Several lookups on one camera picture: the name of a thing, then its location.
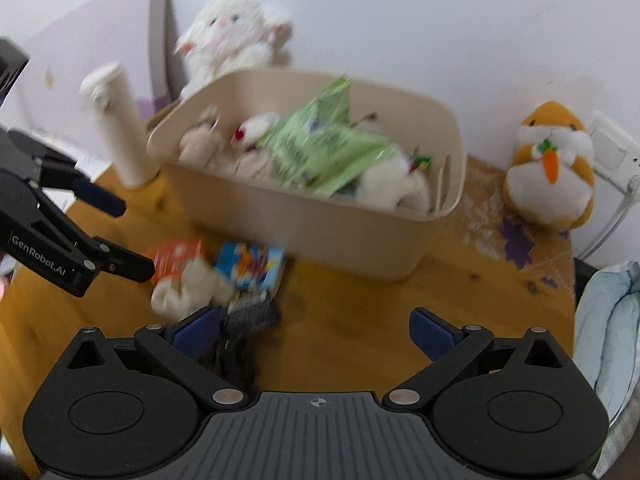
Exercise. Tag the wooden desktop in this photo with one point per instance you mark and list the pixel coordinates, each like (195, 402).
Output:
(350, 320)

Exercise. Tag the beige bear plush toy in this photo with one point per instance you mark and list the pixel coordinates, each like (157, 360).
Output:
(200, 140)

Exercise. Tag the patterned table mat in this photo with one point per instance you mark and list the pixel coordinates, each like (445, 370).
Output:
(515, 250)

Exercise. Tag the white lamb plush toy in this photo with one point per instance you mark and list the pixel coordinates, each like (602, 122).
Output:
(230, 42)

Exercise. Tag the small black packet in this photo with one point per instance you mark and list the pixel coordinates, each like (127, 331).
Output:
(247, 317)

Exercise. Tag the white wall socket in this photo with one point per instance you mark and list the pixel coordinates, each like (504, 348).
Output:
(612, 145)

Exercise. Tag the light blue bedding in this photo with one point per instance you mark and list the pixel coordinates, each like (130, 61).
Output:
(607, 340)

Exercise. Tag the green snack packet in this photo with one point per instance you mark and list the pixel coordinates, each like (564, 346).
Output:
(320, 147)

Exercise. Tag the white bottle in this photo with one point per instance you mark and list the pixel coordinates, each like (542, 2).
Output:
(122, 135)

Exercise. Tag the blue cartoon snack packet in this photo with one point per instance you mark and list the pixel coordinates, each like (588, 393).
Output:
(252, 265)

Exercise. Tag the cream plush toy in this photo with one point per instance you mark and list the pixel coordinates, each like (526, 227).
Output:
(185, 290)

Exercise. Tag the beige plastic storage basket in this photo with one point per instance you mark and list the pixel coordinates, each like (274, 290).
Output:
(310, 230)

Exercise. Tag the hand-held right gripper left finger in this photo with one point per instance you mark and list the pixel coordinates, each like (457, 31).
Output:
(196, 331)

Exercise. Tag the white fluffy plush toy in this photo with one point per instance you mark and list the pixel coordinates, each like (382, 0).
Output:
(395, 182)

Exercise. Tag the small white red toy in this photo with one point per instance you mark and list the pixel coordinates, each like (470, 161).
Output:
(255, 132)

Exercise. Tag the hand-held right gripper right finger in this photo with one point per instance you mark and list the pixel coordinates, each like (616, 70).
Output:
(431, 331)

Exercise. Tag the orange snack packet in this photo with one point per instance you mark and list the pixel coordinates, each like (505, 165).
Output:
(172, 257)

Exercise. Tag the orange hamster plush toy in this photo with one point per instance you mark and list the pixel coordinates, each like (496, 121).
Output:
(550, 170)

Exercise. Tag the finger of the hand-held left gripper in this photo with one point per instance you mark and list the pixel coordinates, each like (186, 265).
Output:
(102, 199)
(125, 262)

